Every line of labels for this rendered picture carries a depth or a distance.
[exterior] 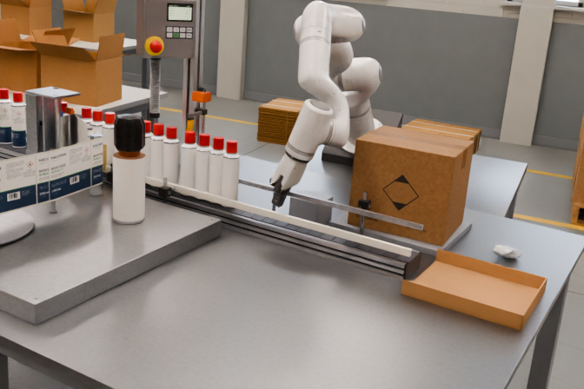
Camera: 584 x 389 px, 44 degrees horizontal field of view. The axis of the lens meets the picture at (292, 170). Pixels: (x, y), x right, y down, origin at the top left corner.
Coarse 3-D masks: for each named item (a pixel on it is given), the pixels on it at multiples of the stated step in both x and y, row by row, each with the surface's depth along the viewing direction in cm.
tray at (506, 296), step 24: (432, 264) 200; (456, 264) 199; (480, 264) 196; (408, 288) 180; (432, 288) 176; (456, 288) 186; (480, 288) 187; (504, 288) 188; (528, 288) 189; (480, 312) 171; (504, 312) 168; (528, 312) 172
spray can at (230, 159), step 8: (232, 144) 213; (232, 152) 213; (224, 160) 214; (232, 160) 213; (224, 168) 214; (232, 168) 214; (224, 176) 215; (232, 176) 215; (224, 184) 216; (232, 184) 215; (224, 192) 216; (232, 192) 216
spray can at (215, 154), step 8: (216, 136) 217; (216, 144) 216; (216, 152) 216; (224, 152) 217; (216, 160) 216; (216, 168) 217; (216, 176) 218; (216, 184) 218; (208, 192) 221; (216, 192) 219
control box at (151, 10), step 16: (144, 0) 219; (160, 0) 220; (176, 0) 222; (192, 0) 224; (144, 16) 220; (160, 16) 222; (144, 32) 222; (160, 32) 223; (144, 48) 223; (176, 48) 227; (192, 48) 229
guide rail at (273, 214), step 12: (108, 168) 237; (156, 180) 228; (180, 192) 223; (192, 192) 221; (204, 192) 220; (228, 204) 215; (240, 204) 212; (276, 216) 207; (288, 216) 205; (312, 228) 201; (324, 228) 199; (336, 228) 198; (360, 240) 194; (372, 240) 192; (396, 252) 189; (408, 252) 188
